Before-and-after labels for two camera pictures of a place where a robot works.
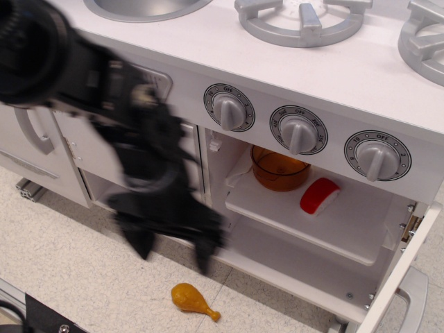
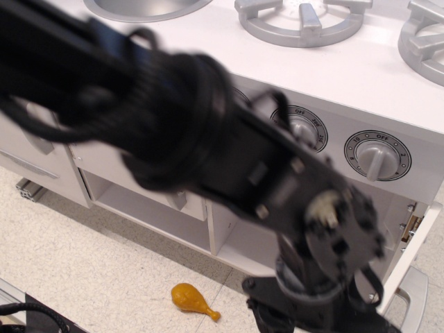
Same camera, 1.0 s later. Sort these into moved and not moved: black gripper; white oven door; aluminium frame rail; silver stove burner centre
Moved: black gripper
Not moved: silver stove burner centre; white oven door; aluminium frame rail
